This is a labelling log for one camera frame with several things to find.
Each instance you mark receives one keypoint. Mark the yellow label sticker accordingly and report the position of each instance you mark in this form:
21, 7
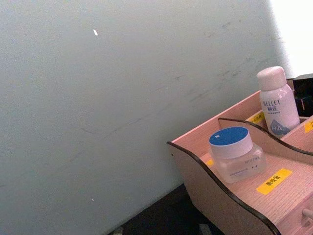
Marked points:
274, 181
255, 118
309, 126
210, 163

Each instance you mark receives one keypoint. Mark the clear jar with blue-topped lid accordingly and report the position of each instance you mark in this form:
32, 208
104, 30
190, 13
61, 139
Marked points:
232, 149

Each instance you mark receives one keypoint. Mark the pale wooden desk organizer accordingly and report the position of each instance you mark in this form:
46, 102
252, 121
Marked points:
220, 203

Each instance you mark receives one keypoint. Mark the white bottle with white cap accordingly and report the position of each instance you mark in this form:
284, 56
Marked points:
278, 102

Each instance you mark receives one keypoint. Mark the black box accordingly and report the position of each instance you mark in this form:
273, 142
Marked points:
304, 88

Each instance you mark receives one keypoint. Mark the small pale drawer knob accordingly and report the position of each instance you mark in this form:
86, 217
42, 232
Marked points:
307, 213

